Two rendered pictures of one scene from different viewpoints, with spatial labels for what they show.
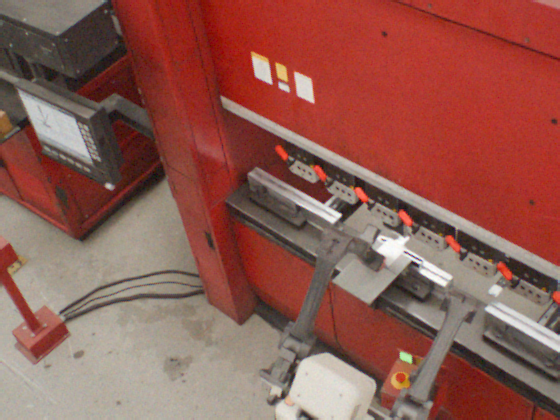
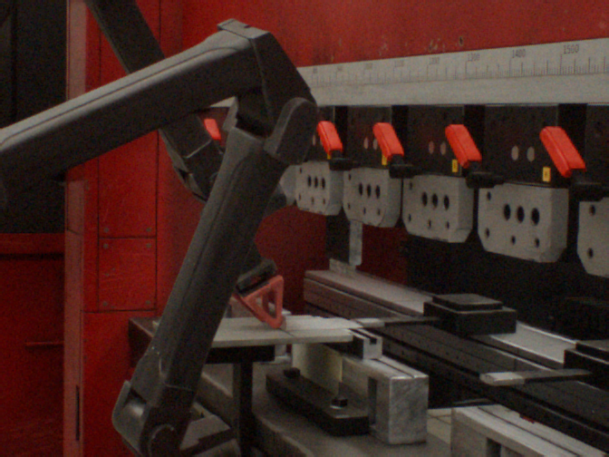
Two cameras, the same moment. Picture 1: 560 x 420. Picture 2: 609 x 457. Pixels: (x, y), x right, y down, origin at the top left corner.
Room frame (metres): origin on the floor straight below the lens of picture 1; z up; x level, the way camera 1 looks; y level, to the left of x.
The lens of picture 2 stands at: (0.26, -0.95, 1.31)
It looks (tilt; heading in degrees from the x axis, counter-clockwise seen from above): 5 degrees down; 19
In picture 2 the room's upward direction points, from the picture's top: 1 degrees clockwise
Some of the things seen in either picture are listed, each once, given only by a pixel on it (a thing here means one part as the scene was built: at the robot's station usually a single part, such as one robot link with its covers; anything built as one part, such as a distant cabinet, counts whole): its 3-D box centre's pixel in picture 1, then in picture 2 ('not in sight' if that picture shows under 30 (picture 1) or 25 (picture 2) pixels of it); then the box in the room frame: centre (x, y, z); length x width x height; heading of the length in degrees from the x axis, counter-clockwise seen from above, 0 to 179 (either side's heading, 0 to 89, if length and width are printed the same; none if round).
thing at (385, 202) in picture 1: (387, 198); (337, 159); (2.03, -0.40, 1.26); 0.15 x 0.09 x 0.17; 40
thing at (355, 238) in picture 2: (394, 224); (343, 243); (2.01, -0.42, 1.13); 0.10 x 0.02 x 0.10; 40
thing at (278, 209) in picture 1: (277, 209); not in sight; (2.44, 0.01, 0.89); 0.30 x 0.05 x 0.03; 40
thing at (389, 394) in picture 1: (413, 387); not in sight; (1.54, -0.37, 0.75); 0.20 x 0.16 x 0.18; 53
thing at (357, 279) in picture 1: (372, 271); (250, 331); (1.92, -0.30, 1.00); 0.26 x 0.18 x 0.01; 130
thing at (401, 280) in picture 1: (395, 278); (314, 401); (1.95, -0.40, 0.89); 0.30 x 0.05 x 0.03; 40
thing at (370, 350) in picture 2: (400, 251); (346, 336); (2.00, -0.43, 0.99); 0.20 x 0.03 x 0.03; 40
